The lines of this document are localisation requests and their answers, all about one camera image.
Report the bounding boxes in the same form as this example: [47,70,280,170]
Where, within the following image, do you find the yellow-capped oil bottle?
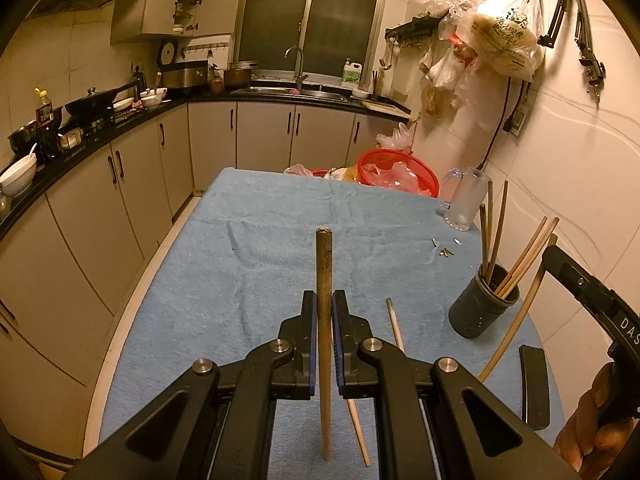
[34,87,56,124]

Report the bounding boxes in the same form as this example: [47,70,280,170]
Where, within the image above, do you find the steel box appliance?
[159,61,209,89]

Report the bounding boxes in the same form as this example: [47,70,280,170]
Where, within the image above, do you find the brown cooking pot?
[222,61,257,89]

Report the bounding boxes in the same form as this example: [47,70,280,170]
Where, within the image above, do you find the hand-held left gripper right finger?
[332,290,581,480]

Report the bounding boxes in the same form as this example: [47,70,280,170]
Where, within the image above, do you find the red plastic basket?
[357,149,441,199]

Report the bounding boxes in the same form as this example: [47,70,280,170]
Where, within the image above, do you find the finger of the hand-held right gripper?
[542,246,616,328]
[519,344,551,431]

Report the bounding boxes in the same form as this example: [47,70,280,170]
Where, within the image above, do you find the white bowl with spoon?
[0,142,39,199]

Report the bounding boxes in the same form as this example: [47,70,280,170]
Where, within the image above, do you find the blue towel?
[97,166,568,480]

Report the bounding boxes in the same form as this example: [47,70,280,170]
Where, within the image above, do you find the kitchen window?
[232,0,389,79]

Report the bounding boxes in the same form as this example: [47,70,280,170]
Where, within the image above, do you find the white bowls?
[114,87,169,112]

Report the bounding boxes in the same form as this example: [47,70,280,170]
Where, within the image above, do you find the wooden chopstick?
[492,180,509,281]
[315,227,334,462]
[347,399,372,467]
[479,204,489,281]
[477,234,558,385]
[487,181,495,271]
[500,217,560,301]
[384,297,405,353]
[497,216,548,293]

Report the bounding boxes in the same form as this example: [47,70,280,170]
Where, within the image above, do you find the steel sink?
[231,82,352,104]

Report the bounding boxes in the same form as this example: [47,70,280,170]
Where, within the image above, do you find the beige wall cabinets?
[110,0,217,46]

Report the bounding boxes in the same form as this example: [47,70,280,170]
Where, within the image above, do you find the person's right hand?
[556,361,640,476]

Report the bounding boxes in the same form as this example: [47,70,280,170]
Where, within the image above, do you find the clear bag in basket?
[372,161,432,194]

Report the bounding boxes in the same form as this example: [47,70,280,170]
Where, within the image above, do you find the small metal scraps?
[430,236,464,259]

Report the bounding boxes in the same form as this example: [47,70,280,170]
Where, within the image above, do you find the pink plastic bag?
[284,162,328,178]

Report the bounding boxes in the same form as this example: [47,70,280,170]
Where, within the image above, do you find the clear glass mug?
[442,166,489,231]

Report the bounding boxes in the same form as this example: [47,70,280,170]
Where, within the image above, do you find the metal faucet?
[284,46,310,92]

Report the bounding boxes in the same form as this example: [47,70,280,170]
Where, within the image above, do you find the hanging white plastic bag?
[427,40,482,112]

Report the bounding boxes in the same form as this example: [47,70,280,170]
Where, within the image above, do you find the dark utensil holder cup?
[448,262,522,341]

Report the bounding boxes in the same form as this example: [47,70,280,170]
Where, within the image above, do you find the black kitchen countertop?
[0,85,415,242]

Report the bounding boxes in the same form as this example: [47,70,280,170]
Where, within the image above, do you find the black wall shelf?
[384,16,444,47]

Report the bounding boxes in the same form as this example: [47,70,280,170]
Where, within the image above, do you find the black power cable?
[479,77,529,172]

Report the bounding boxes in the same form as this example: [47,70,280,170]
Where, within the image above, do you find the hanging bag of noodles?
[457,0,547,82]

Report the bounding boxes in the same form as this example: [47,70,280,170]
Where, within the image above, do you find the wooden cutting board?
[361,100,412,117]

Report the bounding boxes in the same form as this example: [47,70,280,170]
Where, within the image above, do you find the hanging bag of dried food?
[420,80,454,117]

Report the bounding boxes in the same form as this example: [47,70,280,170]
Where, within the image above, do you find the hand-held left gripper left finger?
[82,290,317,480]

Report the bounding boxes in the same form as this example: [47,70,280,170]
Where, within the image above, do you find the green detergent bottle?
[341,58,364,86]

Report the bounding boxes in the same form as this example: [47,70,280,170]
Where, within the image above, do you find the black wok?
[64,82,139,117]

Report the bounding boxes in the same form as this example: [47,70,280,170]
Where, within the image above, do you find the wall socket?
[502,105,527,137]

